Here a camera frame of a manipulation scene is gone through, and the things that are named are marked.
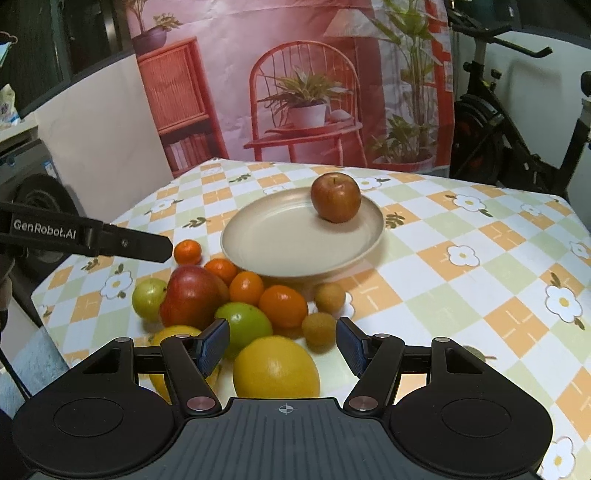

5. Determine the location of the checkered floral tablecloth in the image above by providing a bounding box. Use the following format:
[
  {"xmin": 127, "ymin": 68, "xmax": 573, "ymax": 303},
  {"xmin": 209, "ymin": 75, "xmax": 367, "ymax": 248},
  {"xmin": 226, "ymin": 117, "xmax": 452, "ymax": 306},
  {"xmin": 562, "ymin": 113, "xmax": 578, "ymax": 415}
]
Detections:
[{"xmin": 30, "ymin": 157, "xmax": 591, "ymax": 480}]

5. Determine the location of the white plastic bag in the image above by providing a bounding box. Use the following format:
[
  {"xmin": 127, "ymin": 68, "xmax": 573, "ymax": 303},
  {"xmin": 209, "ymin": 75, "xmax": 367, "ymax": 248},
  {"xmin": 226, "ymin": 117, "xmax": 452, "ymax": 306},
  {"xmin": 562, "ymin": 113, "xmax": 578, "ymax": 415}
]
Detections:
[{"xmin": 0, "ymin": 83, "xmax": 21, "ymax": 127}]

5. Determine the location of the printed backdrop cloth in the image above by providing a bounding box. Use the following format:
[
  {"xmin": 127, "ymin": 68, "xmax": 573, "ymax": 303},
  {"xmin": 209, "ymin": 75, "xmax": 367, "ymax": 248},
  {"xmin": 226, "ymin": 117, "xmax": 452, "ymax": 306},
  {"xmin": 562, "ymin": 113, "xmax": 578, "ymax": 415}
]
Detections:
[{"xmin": 127, "ymin": 0, "xmax": 455, "ymax": 169}]

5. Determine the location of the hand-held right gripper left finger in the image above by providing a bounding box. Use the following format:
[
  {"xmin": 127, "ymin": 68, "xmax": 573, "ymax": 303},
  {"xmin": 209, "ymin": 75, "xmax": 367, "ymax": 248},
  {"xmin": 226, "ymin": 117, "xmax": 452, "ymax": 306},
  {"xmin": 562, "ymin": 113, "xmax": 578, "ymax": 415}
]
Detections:
[{"xmin": 69, "ymin": 318, "xmax": 230, "ymax": 419}]

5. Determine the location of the large bright red apple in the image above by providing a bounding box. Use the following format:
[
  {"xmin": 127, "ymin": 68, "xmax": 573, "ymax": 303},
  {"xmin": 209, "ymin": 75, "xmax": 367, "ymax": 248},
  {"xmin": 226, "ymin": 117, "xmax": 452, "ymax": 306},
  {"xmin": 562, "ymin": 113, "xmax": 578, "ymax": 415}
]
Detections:
[{"xmin": 160, "ymin": 265, "xmax": 230, "ymax": 330}]

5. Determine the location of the person's left hand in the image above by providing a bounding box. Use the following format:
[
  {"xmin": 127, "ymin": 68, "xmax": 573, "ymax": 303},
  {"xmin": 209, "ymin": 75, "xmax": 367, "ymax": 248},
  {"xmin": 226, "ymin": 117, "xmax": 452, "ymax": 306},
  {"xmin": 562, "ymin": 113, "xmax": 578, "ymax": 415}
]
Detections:
[{"xmin": 0, "ymin": 256, "xmax": 16, "ymax": 324}]

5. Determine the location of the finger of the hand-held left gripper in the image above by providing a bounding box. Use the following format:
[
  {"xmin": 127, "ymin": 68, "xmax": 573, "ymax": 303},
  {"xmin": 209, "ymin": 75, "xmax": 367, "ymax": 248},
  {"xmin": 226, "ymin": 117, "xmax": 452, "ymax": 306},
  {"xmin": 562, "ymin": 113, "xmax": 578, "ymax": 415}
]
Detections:
[{"xmin": 95, "ymin": 220, "xmax": 174, "ymax": 264}]

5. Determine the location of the black exercise bike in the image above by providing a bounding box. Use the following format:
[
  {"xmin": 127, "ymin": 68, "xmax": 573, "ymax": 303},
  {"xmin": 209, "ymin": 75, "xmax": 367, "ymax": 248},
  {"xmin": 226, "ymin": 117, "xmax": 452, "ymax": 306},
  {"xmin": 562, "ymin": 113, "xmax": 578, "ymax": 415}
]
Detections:
[{"xmin": 445, "ymin": 0, "xmax": 591, "ymax": 204}]

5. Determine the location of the green apple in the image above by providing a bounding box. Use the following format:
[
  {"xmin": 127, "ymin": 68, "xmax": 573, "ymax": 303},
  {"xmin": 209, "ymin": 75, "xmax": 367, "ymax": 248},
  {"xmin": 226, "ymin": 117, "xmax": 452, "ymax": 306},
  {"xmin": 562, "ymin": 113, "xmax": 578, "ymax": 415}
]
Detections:
[{"xmin": 213, "ymin": 302, "xmax": 274, "ymax": 361}]

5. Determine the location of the yellow-green apple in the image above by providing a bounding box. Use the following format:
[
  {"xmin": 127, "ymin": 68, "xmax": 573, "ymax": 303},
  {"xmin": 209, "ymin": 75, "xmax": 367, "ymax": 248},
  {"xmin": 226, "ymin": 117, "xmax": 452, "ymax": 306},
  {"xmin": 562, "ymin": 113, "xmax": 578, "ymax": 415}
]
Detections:
[{"xmin": 132, "ymin": 278, "xmax": 169, "ymax": 322}]

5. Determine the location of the tangerine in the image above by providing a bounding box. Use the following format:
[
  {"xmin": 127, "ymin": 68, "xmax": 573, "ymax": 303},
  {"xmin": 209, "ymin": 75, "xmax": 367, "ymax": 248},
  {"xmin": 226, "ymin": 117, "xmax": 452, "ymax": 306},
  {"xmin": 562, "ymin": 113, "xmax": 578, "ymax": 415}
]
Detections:
[
  {"xmin": 229, "ymin": 271, "xmax": 265, "ymax": 306},
  {"xmin": 257, "ymin": 285, "xmax": 309, "ymax": 329},
  {"xmin": 204, "ymin": 258, "xmax": 239, "ymax": 287},
  {"xmin": 174, "ymin": 240, "xmax": 203, "ymax": 266}
]

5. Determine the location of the yellow lemon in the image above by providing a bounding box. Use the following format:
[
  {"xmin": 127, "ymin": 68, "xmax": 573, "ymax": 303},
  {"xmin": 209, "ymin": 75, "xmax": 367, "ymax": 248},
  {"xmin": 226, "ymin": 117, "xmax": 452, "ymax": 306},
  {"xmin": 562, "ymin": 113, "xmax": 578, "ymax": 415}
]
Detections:
[{"xmin": 148, "ymin": 325, "xmax": 222, "ymax": 402}]

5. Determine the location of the beige round plate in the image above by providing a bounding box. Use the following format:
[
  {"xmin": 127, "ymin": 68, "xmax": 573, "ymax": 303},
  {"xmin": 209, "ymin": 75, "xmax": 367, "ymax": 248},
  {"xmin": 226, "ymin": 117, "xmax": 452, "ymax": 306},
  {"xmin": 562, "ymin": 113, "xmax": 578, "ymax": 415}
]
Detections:
[{"xmin": 220, "ymin": 187, "xmax": 384, "ymax": 279}]

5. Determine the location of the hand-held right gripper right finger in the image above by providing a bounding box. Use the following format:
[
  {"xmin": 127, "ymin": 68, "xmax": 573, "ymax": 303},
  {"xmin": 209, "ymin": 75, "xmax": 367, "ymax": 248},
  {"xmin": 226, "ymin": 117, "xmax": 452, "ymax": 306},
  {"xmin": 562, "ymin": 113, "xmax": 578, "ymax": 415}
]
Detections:
[{"xmin": 336, "ymin": 318, "xmax": 509, "ymax": 418}]

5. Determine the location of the dark red apple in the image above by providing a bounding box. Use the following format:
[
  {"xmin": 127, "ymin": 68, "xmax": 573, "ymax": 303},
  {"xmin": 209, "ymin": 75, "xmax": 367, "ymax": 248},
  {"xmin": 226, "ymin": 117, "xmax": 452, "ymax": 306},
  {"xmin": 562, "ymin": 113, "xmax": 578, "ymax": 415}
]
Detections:
[{"xmin": 310, "ymin": 172, "xmax": 362, "ymax": 224}]

